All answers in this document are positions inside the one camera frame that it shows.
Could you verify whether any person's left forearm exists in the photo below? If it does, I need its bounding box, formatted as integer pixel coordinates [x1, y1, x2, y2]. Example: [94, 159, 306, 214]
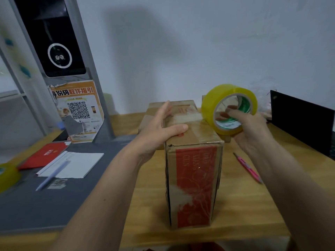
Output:
[49, 144, 147, 251]

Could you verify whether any pink utility knife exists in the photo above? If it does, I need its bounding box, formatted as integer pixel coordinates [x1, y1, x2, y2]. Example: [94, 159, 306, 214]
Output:
[233, 152, 264, 184]

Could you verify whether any person's left hand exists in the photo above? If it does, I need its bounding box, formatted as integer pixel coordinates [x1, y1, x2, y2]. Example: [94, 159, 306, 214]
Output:
[128, 100, 189, 165]

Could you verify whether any cardboard box with red print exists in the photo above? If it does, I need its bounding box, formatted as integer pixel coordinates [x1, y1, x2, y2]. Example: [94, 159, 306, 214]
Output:
[163, 100, 225, 229]

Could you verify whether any person's right forearm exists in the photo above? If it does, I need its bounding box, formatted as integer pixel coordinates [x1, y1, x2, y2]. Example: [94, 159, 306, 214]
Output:
[246, 140, 335, 251]

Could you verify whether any small printed label sticker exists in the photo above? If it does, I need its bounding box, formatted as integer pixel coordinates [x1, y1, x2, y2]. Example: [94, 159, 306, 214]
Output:
[47, 179, 68, 190]

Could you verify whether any yellow packing tape roll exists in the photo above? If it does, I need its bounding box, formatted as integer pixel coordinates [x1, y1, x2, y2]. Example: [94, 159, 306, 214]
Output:
[201, 84, 258, 136]

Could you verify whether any orange poster with code square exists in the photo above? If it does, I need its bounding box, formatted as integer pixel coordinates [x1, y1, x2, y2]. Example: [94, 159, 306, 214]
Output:
[48, 80, 105, 144]

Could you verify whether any grey metal shelf frame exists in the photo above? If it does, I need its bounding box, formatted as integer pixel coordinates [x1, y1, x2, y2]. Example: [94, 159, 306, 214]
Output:
[0, 36, 57, 139]

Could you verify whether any person's right hand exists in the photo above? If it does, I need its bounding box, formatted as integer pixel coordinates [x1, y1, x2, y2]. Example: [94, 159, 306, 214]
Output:
[225, 108, 274, 158]

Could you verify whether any plain brown cardboard box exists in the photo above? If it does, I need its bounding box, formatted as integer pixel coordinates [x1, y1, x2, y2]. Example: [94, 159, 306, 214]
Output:
[138, 102, 195, 151]

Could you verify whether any black laptop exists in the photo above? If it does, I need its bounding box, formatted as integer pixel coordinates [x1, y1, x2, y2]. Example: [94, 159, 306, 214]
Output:
[270, 90, 335, 161]

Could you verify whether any grey kiosk stand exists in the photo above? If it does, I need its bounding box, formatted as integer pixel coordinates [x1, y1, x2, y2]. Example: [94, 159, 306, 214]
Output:
[0, 0, 147, 234]

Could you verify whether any white pen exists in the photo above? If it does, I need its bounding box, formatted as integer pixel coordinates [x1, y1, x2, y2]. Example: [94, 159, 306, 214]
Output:
[35, 160, 72, 192]

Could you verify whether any red booklet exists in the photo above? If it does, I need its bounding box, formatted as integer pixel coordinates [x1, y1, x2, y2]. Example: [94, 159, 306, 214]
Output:
[17, 141, 72, 170]

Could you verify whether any clear plastic bag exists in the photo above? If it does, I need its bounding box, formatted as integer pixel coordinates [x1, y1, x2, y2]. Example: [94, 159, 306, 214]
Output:
[249, 80, 278, 123]

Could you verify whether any white notepad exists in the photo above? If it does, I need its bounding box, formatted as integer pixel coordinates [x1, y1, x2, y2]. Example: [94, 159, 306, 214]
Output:
[36, 151, 105, 179]

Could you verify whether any black kiosk screen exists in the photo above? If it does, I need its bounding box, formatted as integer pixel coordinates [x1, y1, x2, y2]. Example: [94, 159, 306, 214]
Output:
[13, 0, 87, 78]

